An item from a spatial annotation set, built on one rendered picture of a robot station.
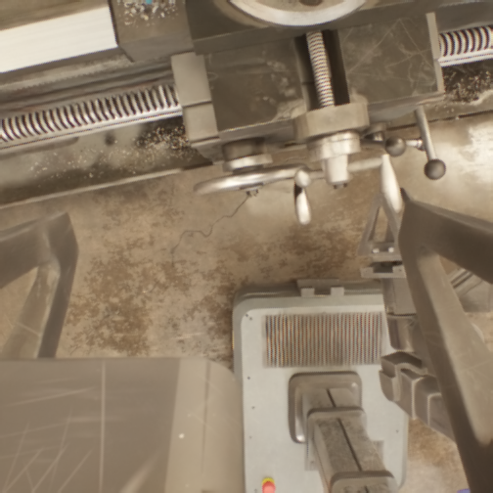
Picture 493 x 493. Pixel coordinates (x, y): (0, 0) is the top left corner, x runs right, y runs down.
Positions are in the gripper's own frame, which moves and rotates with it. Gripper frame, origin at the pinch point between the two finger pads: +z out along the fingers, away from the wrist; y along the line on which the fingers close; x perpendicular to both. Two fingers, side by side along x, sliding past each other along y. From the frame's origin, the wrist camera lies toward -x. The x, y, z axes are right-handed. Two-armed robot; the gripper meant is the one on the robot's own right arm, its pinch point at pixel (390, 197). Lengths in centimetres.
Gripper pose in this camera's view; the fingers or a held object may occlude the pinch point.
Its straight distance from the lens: 57.7
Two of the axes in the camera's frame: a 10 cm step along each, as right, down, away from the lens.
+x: -7.1, 0.6, 7.0
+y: -6.8, 2.1, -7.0
